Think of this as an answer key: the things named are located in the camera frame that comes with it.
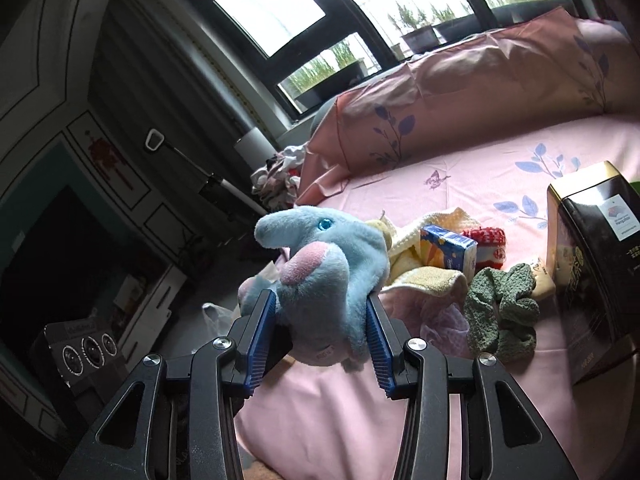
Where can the blue tissue pack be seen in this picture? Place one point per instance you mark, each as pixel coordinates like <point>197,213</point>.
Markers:
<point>445,250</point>

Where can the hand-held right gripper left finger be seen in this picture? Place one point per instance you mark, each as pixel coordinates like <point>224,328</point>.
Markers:
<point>260,350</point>

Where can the red and white knitted hat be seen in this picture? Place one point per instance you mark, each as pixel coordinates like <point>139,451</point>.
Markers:
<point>487,250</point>

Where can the clear plastic bag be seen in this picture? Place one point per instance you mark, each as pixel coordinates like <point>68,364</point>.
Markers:
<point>215,317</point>

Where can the black box with round dials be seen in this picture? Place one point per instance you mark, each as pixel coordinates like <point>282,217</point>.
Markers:
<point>85,355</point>

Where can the green fuzzy scrunchie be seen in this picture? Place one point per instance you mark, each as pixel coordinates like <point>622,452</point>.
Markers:
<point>500,305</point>

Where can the black pot with plant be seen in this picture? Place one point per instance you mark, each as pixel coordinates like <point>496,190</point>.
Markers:
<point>457,27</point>
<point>417,37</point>

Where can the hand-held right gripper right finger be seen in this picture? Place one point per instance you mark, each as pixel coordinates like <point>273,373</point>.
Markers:
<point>380,355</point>

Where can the pink floral pillow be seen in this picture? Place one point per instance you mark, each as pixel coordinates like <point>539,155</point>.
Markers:
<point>475,75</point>

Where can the blue plush elephant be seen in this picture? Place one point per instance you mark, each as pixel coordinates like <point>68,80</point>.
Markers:
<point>340,260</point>

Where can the yellow waffle towel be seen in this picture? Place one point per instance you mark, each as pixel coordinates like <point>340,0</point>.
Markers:
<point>425,280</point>

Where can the black and gold tea tin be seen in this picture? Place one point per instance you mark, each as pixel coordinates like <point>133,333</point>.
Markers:
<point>600,270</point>

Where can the cream tree-print tissue pack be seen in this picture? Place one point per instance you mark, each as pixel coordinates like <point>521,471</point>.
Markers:
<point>542,282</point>

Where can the black window frame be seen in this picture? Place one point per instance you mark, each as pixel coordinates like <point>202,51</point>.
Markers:
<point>350,20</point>

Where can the white cylinder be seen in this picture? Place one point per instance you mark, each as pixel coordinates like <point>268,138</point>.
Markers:
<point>255,147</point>

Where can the grey curtain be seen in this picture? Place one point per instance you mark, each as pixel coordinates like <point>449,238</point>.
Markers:
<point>150,70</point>

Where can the red figure sticker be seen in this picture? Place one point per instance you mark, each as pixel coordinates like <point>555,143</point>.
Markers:
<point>105,152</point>

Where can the pink floral bed sheet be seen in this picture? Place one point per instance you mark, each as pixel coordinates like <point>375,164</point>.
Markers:
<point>325,410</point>

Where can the pile of clothes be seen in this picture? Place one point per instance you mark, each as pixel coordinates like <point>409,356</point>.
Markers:
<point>275,185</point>

